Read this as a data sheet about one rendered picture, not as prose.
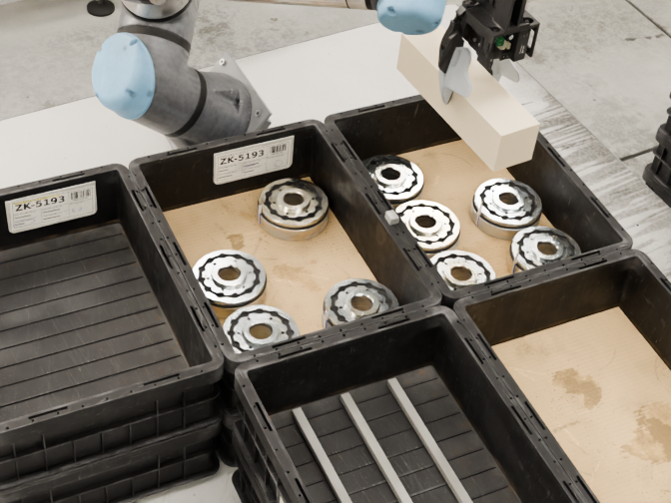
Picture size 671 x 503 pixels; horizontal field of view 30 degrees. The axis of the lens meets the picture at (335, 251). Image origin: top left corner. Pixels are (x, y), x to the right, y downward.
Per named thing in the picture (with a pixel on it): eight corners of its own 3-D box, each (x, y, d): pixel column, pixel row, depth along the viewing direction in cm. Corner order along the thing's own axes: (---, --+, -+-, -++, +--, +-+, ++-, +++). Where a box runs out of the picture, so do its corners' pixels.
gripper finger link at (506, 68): (509, 110, 166) (505, 60, 159) (484, 85, 169) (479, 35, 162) (529, 99, 166) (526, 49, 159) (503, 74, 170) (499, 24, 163)
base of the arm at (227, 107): (171, 141, 211) (127, 120, 204) (217, 63, 209) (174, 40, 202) (217, 180, 201) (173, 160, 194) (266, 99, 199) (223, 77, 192)
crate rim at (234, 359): (125, 173, 177) (124, 160, 175) (318, 129, 187) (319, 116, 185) (229, 378, 152) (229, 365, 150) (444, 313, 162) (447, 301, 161)
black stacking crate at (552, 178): (315, 177, 194) (321, 120, 186) (480, 137, 204) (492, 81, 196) (435, 360, 169) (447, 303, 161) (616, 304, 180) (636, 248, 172)
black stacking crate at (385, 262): (129, 223, 183) (126, 164, 175) (313, 178, 194) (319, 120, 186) (228, 425, 159) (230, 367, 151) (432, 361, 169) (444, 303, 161)
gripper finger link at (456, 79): (448, 124, 161) (476, 64, 156) (423, 98, 165) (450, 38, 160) (466, 124, 163) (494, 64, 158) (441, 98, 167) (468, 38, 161)
